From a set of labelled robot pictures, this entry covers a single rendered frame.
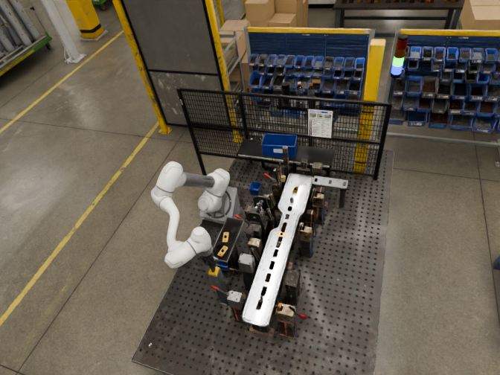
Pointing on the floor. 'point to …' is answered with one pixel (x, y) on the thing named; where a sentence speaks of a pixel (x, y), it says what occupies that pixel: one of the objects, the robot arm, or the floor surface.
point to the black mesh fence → (286, 126)
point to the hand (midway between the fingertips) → (212, 267)
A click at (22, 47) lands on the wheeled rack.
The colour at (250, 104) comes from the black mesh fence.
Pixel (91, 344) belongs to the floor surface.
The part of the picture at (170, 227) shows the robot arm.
